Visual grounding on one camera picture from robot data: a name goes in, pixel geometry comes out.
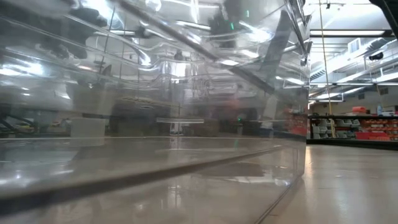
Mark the clear plastic storage bin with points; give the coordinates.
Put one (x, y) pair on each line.
(155, 109)

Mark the shelf with orange bins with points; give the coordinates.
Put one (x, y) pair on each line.
(373, 127)

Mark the long ceiling light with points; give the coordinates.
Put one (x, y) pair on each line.
(346, 32)

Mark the black aluminium table frame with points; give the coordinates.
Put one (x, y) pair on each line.
(351, 144)

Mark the black ceiling dome camera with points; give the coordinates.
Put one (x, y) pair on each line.
(376, 56)

